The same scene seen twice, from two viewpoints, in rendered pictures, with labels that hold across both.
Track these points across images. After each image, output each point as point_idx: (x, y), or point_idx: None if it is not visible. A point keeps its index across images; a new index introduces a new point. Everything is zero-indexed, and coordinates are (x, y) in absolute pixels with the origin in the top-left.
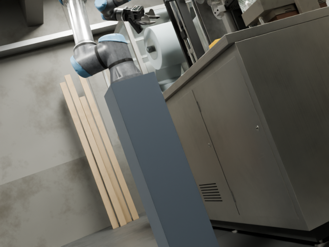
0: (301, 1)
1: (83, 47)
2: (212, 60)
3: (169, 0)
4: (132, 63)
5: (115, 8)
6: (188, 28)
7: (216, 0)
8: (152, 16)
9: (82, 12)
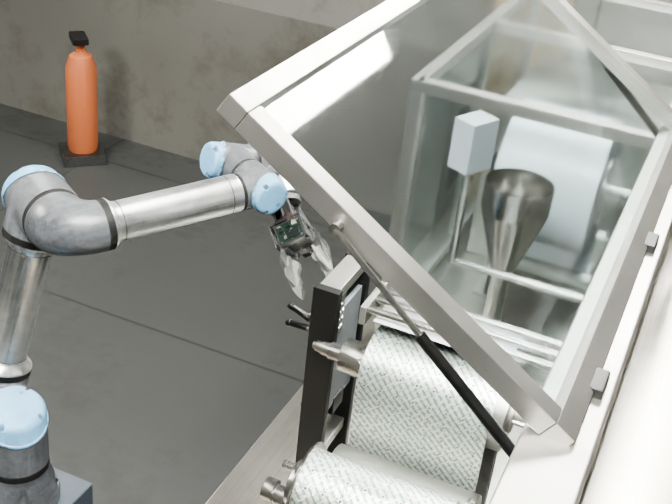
0: None
1: None
2: None
3: (295, 326)
4: (20, 490)
5: (271, 167)
6: (303, 417)
7: (275, 502)
8: (321, 268)
9: (14, 291)
